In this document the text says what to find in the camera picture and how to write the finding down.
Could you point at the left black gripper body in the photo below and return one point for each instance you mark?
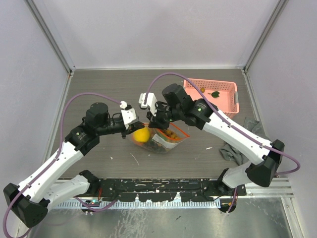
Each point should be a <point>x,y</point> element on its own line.
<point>114,127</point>

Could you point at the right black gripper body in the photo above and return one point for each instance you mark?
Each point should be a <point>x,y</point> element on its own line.
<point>164,115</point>

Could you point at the yellow lemon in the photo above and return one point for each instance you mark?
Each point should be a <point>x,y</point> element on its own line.
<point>142,135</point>

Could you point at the brown longan bunch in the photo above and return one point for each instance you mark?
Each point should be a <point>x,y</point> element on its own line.
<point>168,135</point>

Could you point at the clear zip bag orange zipper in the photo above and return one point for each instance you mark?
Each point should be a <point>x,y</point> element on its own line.
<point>169,145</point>

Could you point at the pink plastic basket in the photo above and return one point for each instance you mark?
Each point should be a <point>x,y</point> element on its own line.
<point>228,98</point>

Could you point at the dark grapes with leaves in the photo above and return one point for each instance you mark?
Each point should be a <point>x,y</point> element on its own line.
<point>154,146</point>

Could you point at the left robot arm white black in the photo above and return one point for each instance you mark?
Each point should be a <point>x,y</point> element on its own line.
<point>34,197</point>

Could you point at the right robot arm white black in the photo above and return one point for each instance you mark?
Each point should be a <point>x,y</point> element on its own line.
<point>263,156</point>

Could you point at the loose green leaf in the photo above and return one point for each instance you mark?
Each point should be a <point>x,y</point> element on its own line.
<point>214,94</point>

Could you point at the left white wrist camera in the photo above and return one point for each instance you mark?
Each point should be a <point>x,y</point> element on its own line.
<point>128,114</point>

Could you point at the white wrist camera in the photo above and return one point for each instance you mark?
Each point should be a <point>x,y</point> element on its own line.
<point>148,101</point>
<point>128,114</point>

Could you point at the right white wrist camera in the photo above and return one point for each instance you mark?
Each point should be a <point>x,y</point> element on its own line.
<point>148,101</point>

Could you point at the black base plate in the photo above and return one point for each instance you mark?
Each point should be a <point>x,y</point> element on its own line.
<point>156,190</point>

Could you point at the grey slotted cable duct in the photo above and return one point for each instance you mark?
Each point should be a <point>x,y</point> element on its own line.
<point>74,204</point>

